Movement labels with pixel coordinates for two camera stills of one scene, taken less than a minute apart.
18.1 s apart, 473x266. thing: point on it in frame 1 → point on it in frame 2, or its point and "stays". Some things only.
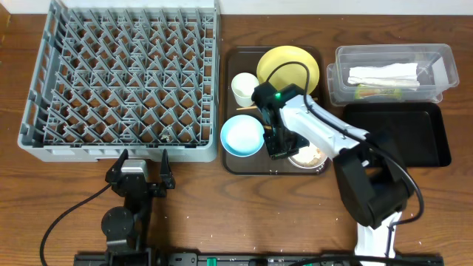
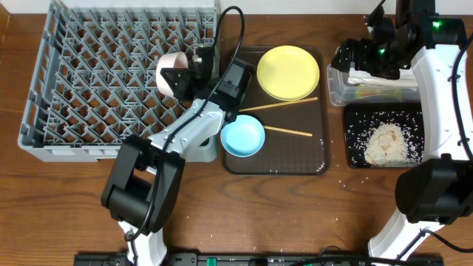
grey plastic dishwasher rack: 140,75 stays
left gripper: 165,181 → 186,85
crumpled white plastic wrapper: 402,74 stays
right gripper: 276,153 → 361,46
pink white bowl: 310,157 → 171,60
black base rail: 256,259 stays
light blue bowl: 242,135 stays
